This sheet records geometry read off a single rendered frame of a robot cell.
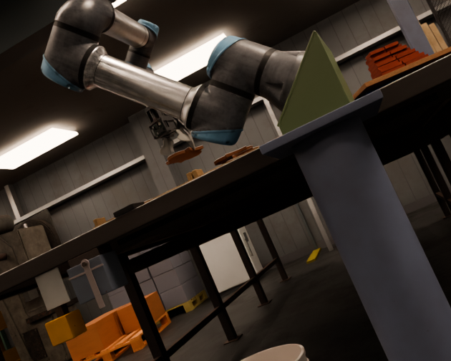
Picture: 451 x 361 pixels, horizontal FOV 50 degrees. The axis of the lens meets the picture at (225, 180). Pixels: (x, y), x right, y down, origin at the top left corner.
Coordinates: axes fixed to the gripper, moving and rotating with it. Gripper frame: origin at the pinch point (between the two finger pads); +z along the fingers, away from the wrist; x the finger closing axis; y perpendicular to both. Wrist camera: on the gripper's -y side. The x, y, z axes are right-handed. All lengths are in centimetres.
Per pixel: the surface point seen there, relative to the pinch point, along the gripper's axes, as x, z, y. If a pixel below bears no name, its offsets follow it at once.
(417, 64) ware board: 66, 4, -68
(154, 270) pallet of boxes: -406, 30, -321
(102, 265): -19.9, 23.8, 34.9
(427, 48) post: 47, -21, -200
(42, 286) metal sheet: -46, 21, 41
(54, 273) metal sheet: -40, 19, 39
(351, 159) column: 67, 29, 30
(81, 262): -25.7, 20.1, 37.4
